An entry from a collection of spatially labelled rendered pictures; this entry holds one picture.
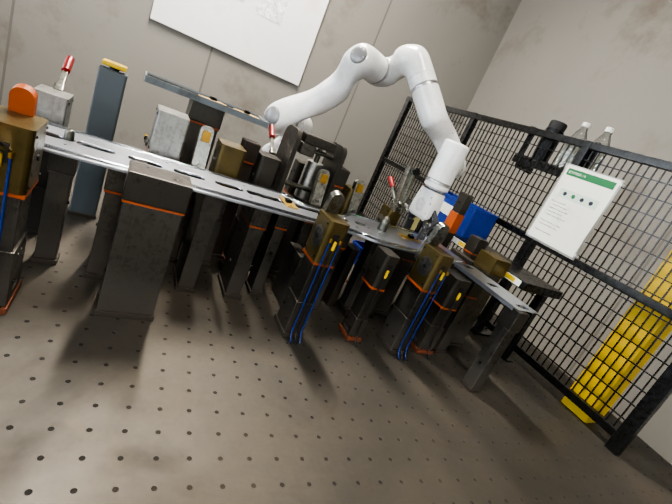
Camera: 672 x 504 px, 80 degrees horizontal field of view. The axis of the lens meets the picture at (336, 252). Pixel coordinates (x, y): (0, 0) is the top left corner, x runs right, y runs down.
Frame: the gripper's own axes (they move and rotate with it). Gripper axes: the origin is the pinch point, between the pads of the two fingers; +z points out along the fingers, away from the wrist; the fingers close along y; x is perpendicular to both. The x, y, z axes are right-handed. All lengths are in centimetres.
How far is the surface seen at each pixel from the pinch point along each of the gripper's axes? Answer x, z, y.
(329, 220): -43.6, -1.5, 20.7
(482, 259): 23.3, -0.2, 11.9
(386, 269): -20.7, 7.8, 20.6
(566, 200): 54, -30, 7
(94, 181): -94, 21, -30
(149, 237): -81, 12, 21
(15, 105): -107, -5, 15
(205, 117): -70, -8, -30
